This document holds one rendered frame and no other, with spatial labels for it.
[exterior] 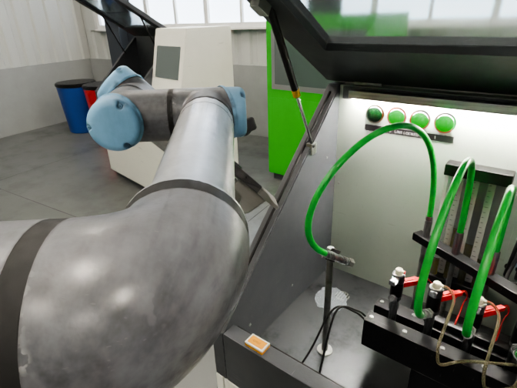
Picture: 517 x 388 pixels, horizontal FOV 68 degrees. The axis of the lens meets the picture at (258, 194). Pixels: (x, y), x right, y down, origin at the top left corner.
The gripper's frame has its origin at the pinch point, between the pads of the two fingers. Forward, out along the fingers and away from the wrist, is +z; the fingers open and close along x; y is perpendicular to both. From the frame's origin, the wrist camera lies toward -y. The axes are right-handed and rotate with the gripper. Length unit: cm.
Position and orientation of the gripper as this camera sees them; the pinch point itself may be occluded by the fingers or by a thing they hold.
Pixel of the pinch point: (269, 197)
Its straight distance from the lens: 74.8
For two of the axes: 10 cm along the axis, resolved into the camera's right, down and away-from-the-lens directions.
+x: 2.6, 2.0, -9.4
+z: 7.3, 6.0, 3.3
